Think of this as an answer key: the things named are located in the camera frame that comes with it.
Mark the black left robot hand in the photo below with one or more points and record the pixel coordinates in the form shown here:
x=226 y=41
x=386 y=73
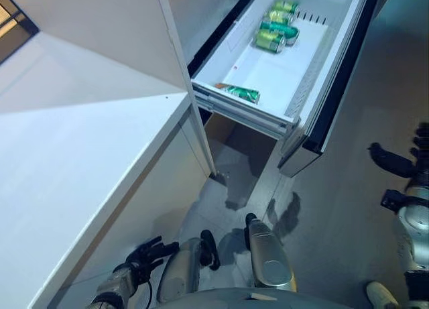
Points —
x=144 y=258

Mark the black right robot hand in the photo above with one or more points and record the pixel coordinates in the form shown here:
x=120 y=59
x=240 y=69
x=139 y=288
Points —
x=395 y=163

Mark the fridge drawer with white bin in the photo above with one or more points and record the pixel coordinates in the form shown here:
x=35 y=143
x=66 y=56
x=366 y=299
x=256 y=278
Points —
x=268 y=74

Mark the green can with orange band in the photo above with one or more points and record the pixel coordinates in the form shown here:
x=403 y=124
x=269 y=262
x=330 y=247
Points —
x=241 y=92

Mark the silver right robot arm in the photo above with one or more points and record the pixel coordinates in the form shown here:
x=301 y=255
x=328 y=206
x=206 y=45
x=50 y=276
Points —
x=412 y=228

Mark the stainless steel fridge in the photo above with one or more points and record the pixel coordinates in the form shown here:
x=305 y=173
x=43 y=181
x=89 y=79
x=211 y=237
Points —
x=201 y=20

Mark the silver left robot leg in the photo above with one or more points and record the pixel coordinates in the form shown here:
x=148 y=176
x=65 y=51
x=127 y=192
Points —
x=187 y=265

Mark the silver robot torso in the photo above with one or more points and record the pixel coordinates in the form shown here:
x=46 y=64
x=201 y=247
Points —
x=234 y=300

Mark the white counter cabinet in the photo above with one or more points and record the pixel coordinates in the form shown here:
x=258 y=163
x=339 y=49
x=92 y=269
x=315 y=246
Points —
x=67 y=188

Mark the white sneaker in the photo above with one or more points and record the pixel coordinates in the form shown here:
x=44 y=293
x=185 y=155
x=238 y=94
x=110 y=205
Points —
x=380 y=295

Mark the yellow green drink can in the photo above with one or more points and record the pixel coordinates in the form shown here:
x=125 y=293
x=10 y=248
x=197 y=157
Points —
x=269 y=41

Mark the dark green drink can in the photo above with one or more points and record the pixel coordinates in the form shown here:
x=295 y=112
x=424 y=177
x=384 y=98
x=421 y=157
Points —
x=279 y=30

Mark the light green drink can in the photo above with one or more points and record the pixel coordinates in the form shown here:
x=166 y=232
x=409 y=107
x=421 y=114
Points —
x=285 y=7
x=278 y=17

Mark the tall white cabinet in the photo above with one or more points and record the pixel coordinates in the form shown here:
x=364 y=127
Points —
x=100 y=27

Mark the dark framed window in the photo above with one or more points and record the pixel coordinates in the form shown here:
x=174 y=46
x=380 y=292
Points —
x=16 y=31

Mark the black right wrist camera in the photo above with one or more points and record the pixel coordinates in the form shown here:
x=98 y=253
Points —
x=393 y=200

